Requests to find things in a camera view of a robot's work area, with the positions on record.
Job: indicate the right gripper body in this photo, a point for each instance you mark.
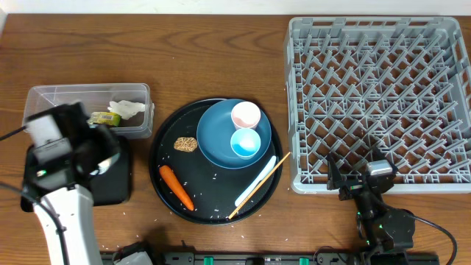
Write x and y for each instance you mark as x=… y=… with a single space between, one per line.
x=352 y=188

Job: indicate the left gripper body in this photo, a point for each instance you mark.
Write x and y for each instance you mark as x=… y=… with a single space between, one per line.
x=98 y=146

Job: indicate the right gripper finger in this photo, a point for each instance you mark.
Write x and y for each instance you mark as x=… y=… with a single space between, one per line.
x=334 y=177
x=377 y=154

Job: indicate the yellow green snack wrapper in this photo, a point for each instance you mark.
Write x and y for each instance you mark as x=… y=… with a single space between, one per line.
x=105 y=118

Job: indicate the white tissue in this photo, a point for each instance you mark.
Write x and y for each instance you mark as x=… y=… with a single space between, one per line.
x=126 y=109

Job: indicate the orange carrot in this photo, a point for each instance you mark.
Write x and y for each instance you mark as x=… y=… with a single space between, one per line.
x=174 y=184

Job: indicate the light blue bowl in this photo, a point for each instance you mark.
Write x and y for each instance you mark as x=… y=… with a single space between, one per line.
x=105 y=165

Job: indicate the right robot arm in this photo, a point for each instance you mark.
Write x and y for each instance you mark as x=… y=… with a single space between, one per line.
x=388 y=231

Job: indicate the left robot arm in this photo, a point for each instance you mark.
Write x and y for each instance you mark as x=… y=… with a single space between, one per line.
x=65 y=213

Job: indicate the grey dishwasher rack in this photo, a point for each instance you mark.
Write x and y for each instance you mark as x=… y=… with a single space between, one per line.
x=399 y=84

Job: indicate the black rectangular tray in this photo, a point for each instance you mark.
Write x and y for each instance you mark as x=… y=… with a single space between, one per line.
x=111 y=188

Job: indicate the clear plastic bin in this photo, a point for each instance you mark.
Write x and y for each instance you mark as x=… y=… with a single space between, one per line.
x=97 y=98

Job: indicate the wooden chopstick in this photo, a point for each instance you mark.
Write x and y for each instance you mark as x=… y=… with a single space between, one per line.
x=280 y=162

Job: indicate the light blue cup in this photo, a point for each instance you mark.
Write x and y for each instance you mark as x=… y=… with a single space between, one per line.
x=245 y=143

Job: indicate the round black serving tray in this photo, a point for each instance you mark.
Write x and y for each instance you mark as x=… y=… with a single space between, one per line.
x=212 y=189

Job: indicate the pink cup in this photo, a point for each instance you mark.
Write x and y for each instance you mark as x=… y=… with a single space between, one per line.
x=245 y=115

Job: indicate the dark blue plate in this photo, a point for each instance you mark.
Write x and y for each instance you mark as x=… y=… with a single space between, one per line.
x=214 y=132

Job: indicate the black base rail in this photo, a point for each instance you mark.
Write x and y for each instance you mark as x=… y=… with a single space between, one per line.
x=141 y=253

